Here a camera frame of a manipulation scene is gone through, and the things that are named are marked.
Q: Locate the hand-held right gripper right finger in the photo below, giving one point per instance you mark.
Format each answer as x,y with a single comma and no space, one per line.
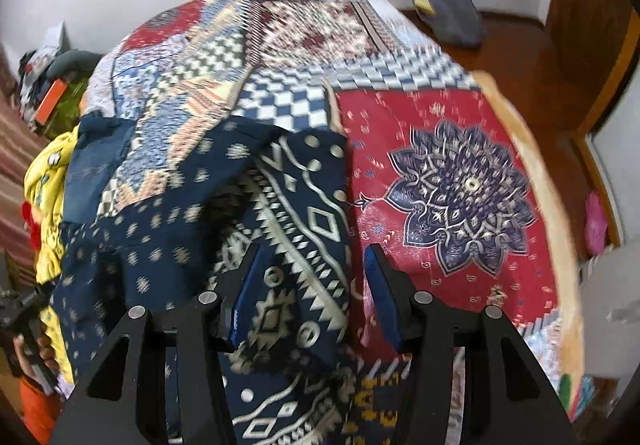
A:
382,295

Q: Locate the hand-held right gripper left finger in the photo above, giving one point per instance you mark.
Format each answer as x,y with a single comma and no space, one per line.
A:
247,295

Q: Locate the navy patterned hoodie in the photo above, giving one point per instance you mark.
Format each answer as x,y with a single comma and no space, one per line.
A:
150,225

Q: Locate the person's left forearm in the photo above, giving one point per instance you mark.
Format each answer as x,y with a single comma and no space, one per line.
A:
40,405

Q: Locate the person's left hand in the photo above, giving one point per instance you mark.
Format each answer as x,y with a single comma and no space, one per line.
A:
22,357

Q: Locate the red plush toy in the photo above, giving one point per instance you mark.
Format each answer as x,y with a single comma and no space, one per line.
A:
30,225

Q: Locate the yellow cartoon blanket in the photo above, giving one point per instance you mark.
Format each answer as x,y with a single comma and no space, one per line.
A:
47,185

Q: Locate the blue denim jeans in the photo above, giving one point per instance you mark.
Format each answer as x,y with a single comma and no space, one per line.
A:
95,160

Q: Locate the patchwork bed blanket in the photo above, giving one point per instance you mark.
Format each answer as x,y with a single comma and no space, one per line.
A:
450,125

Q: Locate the floral bed sheet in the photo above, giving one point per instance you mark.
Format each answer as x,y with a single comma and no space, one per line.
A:
565,275

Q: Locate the orange and green box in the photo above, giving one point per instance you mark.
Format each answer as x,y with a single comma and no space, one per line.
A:
70,105

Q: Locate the pink item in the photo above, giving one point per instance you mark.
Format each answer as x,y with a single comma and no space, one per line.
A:
596,220

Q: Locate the white blurred object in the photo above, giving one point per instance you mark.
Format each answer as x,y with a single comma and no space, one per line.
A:
610,305

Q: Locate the pile of clutter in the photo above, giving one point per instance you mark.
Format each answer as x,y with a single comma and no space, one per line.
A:
35,65

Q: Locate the grey plush pillow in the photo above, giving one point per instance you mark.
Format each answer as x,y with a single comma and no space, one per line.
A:
75,61

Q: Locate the grey bag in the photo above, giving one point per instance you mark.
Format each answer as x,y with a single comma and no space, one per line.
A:
450,5

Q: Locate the brown wooden door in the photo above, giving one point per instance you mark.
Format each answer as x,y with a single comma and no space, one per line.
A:
585,0

